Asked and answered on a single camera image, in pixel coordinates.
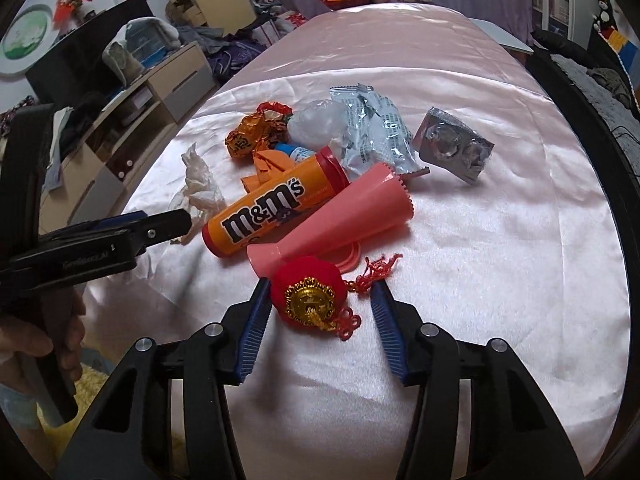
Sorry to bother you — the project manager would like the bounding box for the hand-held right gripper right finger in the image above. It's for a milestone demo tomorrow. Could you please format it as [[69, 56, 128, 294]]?
[[369, 279, 586, 480]]

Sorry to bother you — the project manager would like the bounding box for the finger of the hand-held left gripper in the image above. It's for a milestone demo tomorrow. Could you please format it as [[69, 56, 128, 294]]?
[[74, 208, 182, 242], [112, 209, 194, 262]]

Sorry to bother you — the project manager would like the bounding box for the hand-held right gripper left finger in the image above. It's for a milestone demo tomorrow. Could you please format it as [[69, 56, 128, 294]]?
[[52, 276, 274, 480]]

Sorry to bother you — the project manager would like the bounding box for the white tissue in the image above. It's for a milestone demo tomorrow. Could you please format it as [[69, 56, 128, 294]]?
[[169, 142, 229, 247]]

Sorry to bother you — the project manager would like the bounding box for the red pompom ornament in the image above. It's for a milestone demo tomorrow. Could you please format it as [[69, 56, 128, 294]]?
[[270, 252, 404, 342]]

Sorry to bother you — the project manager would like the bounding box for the orange candy tube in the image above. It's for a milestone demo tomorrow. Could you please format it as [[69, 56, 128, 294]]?
[[201, 146, 351, 259]]

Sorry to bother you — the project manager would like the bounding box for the orange paper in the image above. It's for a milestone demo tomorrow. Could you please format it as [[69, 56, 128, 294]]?
[[240, 149, 297, 196]]

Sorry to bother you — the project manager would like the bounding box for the pink plastic cone horn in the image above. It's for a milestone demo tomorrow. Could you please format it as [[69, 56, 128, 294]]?
[[246, 162, 416, 279]]

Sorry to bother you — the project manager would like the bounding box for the orange foil wrapper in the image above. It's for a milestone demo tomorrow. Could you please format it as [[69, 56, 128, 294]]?
[[224, 101, 295, 162]]

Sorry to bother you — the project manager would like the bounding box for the small blue capped bottle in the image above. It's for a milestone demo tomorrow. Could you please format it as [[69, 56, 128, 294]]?
[[274, 142, 319, 164]]

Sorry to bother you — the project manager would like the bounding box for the clear plastic bag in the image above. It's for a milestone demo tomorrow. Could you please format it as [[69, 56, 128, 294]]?
[[287, 99, 351, 153]]

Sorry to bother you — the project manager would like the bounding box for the silver blister pack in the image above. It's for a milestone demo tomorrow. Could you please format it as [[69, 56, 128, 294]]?
[[413, 106, 496, 187]]

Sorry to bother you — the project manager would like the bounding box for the pale blue foil packaging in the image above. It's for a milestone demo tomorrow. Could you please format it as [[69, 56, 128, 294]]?
[[329, 82, 419, 181]]

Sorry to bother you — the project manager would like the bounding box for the person's left hand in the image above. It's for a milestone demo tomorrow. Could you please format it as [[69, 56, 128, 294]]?
[[0, 285, 87, 384]]

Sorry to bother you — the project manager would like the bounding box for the clothes heap on cabinet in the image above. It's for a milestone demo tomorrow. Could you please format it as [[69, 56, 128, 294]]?
[[47, 94, 117, 162]]

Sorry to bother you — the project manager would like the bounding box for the pink satin tablecloth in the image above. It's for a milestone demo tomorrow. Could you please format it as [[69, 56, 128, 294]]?
[[82, 2, 631, 480]]

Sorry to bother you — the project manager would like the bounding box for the black television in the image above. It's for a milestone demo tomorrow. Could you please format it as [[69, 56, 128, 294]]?
[[25, 0, 156, 106]]

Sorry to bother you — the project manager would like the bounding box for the wooden television cabinet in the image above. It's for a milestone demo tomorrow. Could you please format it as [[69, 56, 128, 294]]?
[[0, 40, 217, 241]]

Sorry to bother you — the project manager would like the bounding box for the covered plastic drawer box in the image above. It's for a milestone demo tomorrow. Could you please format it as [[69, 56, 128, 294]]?
[[102, 16, 182, 87]]

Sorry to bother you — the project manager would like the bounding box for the red flower decoration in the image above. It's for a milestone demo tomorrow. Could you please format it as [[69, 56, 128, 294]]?
[[52, 0, 99, 24]]

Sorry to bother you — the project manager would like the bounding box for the cardboard box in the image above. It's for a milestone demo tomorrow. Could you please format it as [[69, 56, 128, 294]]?
[[165, 0, 209, 29]]

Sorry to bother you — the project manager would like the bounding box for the white red shopping bag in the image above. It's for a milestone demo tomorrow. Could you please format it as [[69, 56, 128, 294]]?
[[255, 9, 312, 47]]

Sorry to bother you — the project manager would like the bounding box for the black sofa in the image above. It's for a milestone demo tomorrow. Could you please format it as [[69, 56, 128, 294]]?
[[527, 29, 640, 206]]

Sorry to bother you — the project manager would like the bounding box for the grey fur blanket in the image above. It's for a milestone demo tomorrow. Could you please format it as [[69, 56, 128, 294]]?
[[550, 52, 640, 128]]

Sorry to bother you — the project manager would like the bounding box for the white folding table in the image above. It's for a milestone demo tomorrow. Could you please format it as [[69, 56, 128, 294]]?
[[470, 17, 536, 56]]

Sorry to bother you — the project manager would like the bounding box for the olive cloth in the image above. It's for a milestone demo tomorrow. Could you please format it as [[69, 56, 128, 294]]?
[[592, 67, 634, 107]]

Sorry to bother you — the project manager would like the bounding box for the striped crochet blanket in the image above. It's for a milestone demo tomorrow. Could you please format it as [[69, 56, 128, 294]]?
[[599, 24, 640, 68]]

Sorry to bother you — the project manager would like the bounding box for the round green wall picture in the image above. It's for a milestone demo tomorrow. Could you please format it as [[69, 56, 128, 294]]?
[[0, 4, 55, 79]]

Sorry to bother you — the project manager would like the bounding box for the black cable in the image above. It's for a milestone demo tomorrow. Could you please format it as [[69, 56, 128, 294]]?
[[611, 124, 640, 182]]

